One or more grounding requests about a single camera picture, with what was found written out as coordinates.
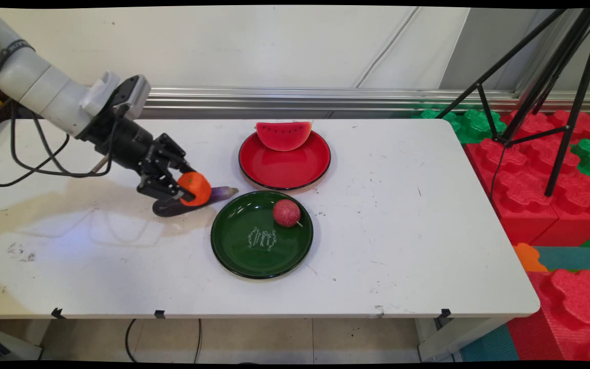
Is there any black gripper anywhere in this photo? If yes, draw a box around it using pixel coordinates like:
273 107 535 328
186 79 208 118
77 118 196 203

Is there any orange toy tangerine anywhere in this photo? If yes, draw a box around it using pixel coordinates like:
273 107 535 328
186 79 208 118
177 171 213 208

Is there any purple toy eggplant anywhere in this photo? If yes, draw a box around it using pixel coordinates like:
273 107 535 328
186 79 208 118
152 186 240 218

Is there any red plate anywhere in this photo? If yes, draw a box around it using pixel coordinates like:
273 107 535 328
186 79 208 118
238 128 332 191

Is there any toy watermelon slice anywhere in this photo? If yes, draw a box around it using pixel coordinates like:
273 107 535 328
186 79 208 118
256 121 313 152

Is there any red round toy fruit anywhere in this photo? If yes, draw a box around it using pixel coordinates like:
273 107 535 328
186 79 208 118
273 199 304 228

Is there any dark green plate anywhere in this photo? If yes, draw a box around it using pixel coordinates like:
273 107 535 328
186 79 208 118
210 190 314 280

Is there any white table leg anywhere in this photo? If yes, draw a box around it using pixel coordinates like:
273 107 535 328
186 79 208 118
417 317 512 362
0 323 43 362

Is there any large red foam block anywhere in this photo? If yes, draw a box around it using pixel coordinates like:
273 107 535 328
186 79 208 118
465 137 590 248

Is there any teal foam mat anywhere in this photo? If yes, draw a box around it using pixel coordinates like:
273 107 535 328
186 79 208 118
533 246 590 272
459 323 520 362

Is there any orange foam piece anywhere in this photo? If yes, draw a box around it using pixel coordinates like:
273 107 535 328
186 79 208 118
512 242 550 273

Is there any black tripod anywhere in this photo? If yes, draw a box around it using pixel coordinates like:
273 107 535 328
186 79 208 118
436 8 590 198

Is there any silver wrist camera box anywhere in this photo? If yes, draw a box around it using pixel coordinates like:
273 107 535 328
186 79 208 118
112 74 152 121

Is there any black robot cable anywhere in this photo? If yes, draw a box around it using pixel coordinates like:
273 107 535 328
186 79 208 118
0 115 71 188
10 100 117 178

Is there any aluminium wall rail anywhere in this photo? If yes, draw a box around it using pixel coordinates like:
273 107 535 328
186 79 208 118
141 86 590 114

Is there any thin black tripod cable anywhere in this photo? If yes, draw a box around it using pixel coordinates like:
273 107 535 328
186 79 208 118
489 146 507 201

